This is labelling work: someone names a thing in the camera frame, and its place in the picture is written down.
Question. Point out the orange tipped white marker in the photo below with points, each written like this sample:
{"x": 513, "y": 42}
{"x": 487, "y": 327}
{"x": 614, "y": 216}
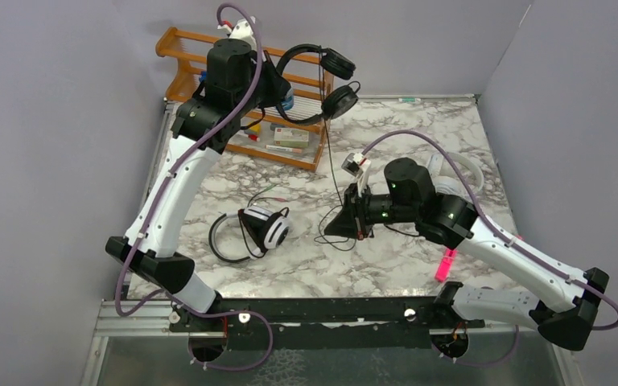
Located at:
{"x": 284, "y": 149}

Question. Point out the yellow grey small object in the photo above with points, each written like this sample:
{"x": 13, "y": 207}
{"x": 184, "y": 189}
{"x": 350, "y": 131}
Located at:
{"x": 254, "y": 129}

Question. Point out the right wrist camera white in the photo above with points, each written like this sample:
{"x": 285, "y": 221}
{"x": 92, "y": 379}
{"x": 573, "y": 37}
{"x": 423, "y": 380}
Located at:
{"x": 358, "y": 166}

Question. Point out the blue lidded jar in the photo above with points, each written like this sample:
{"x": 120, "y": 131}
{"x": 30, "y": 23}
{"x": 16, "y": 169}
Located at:
{"x": 288, "y": 100}

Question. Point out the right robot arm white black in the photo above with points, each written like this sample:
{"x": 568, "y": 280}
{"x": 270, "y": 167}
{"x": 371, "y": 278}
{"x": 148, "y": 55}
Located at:
{"x": 559, "y": 301}

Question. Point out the white black gaming headset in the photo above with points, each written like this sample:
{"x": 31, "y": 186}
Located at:
{"x": 262, "y": 230}

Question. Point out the wooden orange shelf rack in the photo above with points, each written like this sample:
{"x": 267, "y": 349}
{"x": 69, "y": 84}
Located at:
{"x": 189, "y": 49}

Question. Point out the small white red box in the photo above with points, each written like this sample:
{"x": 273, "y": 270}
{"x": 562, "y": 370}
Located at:
{"x": 291, "y": 137}

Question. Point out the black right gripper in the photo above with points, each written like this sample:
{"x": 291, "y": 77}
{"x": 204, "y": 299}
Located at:
{"x": 351, "y": 222}

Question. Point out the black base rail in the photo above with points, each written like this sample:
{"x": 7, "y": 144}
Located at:
{"x": 254, "y": 324}

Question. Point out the small black on-ear headphones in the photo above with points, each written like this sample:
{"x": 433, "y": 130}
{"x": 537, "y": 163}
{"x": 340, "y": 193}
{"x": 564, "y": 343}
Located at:
{"x": 337, "y": 102}

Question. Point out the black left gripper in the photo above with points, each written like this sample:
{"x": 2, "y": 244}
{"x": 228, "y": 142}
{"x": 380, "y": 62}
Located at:
{"x": 278, "y": 84}

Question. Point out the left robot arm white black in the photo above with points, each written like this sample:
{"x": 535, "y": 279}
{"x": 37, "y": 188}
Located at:
{"x": 235, "y": 84}

